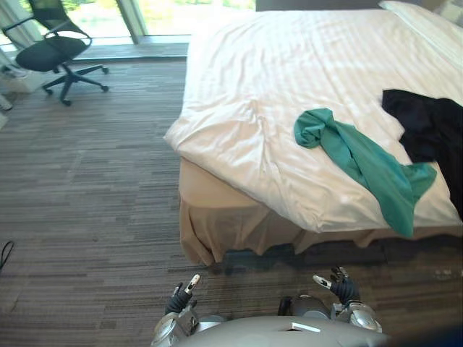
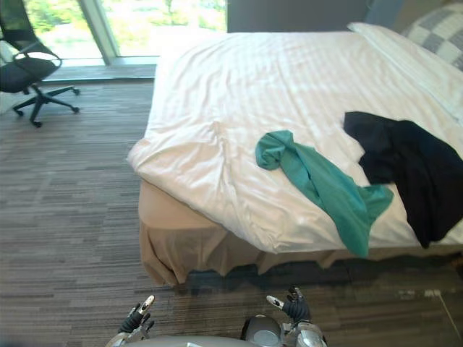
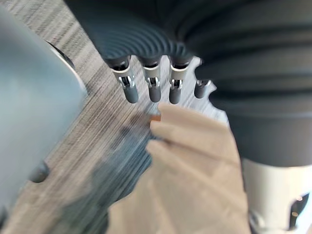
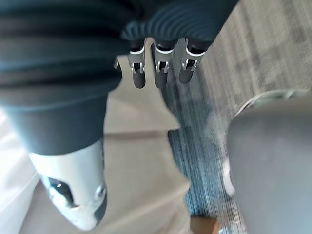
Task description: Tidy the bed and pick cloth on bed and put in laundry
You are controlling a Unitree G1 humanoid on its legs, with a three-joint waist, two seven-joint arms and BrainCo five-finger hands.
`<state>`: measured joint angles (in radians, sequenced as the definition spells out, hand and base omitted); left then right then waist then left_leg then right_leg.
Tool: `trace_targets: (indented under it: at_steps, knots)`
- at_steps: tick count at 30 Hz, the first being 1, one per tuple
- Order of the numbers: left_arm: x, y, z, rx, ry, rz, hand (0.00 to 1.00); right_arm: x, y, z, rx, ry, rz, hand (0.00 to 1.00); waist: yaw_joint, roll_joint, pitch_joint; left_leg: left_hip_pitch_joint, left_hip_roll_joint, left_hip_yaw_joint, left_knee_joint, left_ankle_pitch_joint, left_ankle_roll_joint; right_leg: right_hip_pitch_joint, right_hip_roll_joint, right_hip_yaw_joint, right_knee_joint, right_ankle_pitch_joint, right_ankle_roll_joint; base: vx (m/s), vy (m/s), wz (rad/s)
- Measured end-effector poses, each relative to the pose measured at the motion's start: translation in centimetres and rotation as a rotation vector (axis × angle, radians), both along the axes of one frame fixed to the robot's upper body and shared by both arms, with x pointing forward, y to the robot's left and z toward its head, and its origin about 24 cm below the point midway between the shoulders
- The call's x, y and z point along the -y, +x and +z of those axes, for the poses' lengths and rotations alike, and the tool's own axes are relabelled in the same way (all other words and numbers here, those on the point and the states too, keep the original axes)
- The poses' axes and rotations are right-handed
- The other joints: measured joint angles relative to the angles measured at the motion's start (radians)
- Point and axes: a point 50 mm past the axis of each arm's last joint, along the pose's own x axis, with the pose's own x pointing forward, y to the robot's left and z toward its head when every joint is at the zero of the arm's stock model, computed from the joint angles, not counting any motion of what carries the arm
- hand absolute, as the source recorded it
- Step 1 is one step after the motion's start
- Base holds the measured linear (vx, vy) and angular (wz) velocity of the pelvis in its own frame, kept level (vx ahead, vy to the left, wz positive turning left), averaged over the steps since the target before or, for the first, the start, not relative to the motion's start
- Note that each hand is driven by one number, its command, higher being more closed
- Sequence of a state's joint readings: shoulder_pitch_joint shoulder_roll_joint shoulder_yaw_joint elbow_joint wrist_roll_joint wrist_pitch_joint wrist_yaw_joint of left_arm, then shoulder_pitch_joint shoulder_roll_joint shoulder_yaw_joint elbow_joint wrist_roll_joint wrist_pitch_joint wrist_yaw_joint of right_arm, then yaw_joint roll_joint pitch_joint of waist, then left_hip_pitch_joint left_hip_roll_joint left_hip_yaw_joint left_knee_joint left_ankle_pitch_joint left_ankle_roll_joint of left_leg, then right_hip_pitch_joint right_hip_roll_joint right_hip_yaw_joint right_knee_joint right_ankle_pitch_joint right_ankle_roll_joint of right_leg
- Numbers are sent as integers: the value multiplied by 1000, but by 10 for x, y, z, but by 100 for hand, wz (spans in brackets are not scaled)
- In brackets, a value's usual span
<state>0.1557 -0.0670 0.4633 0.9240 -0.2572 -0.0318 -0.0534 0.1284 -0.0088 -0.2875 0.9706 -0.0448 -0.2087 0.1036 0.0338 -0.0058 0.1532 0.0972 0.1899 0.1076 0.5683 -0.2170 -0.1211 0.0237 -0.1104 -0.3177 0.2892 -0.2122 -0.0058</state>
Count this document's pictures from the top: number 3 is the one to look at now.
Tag beige bed sheet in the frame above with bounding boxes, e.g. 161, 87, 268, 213
107, 102, 252, 234

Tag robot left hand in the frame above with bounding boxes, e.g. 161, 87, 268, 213
63, 0, 312, 234

